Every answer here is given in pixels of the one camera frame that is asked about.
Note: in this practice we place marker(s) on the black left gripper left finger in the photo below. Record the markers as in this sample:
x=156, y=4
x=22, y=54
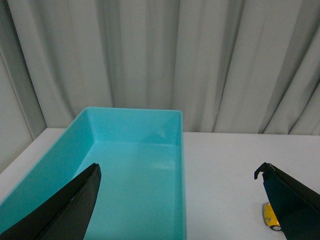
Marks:
x=65, y=215

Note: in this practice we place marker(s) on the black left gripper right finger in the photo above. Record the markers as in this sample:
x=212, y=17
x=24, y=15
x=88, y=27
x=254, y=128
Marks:
x=296, y=206

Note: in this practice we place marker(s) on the yellow beetle toy car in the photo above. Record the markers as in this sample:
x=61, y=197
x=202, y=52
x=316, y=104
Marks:
x=270, y=218

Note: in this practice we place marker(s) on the turquoise plastic storage bin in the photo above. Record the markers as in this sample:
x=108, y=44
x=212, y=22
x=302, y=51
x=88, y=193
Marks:
x=142, y=191

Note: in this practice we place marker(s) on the grey pleated curtain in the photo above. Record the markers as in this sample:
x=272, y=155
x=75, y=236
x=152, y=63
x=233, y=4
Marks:
x=230, y=66

